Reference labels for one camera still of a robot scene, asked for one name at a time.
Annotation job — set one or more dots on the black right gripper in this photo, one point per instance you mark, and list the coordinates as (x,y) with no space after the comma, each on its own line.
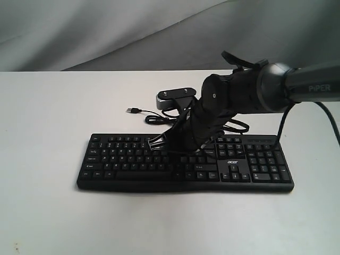
(194,127)

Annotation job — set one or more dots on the black acer keyboard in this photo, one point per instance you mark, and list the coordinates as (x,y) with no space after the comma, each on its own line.
(124,163)

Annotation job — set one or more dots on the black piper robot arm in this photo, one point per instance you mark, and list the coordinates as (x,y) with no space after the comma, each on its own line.
(260,88)

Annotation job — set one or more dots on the grey backdrop cloth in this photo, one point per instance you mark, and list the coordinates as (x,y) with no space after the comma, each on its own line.
(164,35)

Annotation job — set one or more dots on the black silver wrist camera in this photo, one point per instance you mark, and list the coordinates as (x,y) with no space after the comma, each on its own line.
(175,98)

